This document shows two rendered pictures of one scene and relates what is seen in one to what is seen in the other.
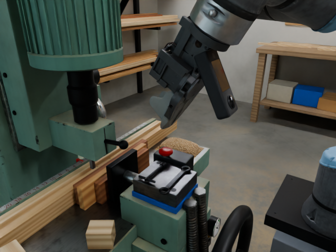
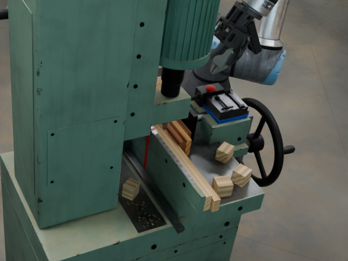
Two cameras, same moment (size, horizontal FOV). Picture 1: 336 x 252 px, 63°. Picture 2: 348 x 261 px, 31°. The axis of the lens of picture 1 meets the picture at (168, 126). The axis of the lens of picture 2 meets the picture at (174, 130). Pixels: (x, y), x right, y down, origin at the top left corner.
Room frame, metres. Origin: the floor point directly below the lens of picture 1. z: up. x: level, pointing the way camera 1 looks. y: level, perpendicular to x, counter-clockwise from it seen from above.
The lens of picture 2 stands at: (-0.07, 1.42, 2.00)
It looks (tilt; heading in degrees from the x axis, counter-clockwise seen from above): 37 degrees down; 295
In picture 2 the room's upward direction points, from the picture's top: 9 degrees clockwise
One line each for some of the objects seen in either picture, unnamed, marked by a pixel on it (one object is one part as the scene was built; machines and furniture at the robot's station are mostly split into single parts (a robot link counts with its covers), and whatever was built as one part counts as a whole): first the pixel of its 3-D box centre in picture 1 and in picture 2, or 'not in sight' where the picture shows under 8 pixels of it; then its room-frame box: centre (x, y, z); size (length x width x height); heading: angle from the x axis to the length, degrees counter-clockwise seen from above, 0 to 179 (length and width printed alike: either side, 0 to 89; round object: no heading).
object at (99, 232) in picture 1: (101, 234); (225, 152); (0.38, 0.12, 0.92); 0.05 x 0.04 x 0.04; 91
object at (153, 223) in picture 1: (166, 204); (217, 121); (0.46, 0.00, 0.91); 0.15 x 0.14 x 0.09; 149
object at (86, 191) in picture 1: (116, 172); (169, 124); (0.56, 0.12, 0.93); 0.23 x 0.02 x 0.06; 149
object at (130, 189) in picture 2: not in sight; (130, 189); (0.55, 0.32, 0.82); 0.04 x 0.03 x 0.04; 95
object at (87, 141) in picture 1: (83, 136); (161, 107); (0.56, 0.19, 1.03); 0.14 x 0.07 x 0.09; 59
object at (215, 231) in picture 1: (211, 227); not in sight; (0.66, -0.14, 0.65); 0.06 x 0.04 x 0.08; 149
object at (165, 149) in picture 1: (165, 151); (210, 88); (0.50, 0.00, 1.02); 0.03 x 0.03 x 0.01
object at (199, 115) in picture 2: (134, 178); (194, 118); (0.51, 0.07, 0.95); 0.09 x 0.07 x 0.09; 149
